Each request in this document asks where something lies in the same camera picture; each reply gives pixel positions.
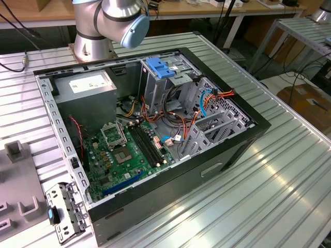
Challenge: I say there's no blue plastic drive latch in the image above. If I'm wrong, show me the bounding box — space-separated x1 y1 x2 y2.
146 58 176 80

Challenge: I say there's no blue expansion slot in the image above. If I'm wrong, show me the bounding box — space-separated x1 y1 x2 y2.
102 172 145 197

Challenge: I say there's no green motherboard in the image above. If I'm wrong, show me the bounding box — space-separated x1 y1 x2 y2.
82 121 176 204

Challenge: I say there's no black wire loop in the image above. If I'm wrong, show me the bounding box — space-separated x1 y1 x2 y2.
161 85 183 122

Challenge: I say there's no black tripod stand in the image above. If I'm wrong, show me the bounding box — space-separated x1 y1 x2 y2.
213 0 237 51

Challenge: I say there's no long wooden desk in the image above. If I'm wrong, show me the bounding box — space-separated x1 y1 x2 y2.
0 0 307 50

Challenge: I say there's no black blue release latch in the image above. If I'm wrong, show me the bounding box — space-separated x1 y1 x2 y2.
47 205 62 225

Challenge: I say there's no red black fan wire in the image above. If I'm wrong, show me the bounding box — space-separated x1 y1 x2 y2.
68 116 87 158

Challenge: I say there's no CPU socket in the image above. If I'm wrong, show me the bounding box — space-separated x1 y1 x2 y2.
111 146 134 165

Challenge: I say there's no grey metal disk bay cage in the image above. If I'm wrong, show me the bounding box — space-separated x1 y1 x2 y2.
178 76 257 161

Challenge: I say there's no grey parts rack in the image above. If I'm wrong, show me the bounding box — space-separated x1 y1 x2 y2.
0 140 50 232

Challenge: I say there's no metal socket cover frame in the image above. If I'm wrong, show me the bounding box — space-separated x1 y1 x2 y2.
100 122 128 151

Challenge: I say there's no black RAM slot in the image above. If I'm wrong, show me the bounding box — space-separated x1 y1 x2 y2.
136 123 163 165
132 125 160 166
139 122 168 163
129 125 157 167

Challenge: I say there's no yellow black wire bundle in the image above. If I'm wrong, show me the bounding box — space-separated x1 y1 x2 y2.
123 99 143 117

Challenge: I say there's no blue disk data wire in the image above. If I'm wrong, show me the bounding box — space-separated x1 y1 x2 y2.
200 88 218 117

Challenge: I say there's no grey metal optical drive cage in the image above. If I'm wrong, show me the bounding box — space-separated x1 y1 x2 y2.
138 53 203 116

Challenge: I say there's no grey metal slot retainer flap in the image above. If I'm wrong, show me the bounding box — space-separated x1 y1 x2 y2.
45 180 88 246

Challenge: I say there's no orange red disk power wire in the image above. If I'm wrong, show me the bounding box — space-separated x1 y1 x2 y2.
141 88 236 142

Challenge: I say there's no black case fan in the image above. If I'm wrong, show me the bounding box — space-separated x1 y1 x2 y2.
66 117 90 173

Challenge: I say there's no metal slat side table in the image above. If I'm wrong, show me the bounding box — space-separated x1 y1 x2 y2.
254 17 331 75

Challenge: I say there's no black arm cable with connector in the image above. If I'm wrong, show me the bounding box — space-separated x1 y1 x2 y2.
0 0 56 73

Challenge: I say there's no large labelled cardboard box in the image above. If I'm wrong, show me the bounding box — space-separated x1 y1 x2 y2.
276 84 331 132

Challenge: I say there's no black open PC case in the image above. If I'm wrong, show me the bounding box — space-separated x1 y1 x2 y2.
33 46 272 247

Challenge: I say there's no grey power supply unit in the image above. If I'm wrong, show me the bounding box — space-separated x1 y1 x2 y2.
53 69 118 135

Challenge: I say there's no plain brown box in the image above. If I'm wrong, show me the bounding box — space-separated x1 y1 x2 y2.
33 0 75 13

